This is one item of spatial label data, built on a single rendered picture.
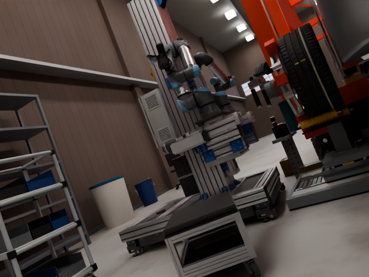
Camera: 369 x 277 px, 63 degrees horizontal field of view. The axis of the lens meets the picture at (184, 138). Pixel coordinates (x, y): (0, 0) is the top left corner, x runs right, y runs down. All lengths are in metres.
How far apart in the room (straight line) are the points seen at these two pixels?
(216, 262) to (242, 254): 0.12
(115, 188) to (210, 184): 2.64
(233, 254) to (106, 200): 3.68
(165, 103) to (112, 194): 2.63
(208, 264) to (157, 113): 1.48
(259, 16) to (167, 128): 1.37
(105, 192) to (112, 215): 0.37
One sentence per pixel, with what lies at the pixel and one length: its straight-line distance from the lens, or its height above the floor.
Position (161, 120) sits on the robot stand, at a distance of 2.52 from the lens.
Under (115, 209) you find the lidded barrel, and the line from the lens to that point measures 4.90.
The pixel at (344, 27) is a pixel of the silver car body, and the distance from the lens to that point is 1.57.
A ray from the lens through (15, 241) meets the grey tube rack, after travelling 2.09.
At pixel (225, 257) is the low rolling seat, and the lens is 1.39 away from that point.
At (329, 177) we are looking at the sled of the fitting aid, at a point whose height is 0.12.
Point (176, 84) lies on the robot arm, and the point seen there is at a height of 1.07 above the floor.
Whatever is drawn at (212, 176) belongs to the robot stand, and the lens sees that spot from 2.46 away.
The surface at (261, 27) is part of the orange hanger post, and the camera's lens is 3.05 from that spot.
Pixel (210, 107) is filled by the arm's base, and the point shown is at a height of 0.88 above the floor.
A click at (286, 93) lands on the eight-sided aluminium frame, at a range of 2.18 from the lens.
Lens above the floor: 0.60
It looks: 4 degrees up
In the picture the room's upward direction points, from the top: 21 degrees counter-clockwise
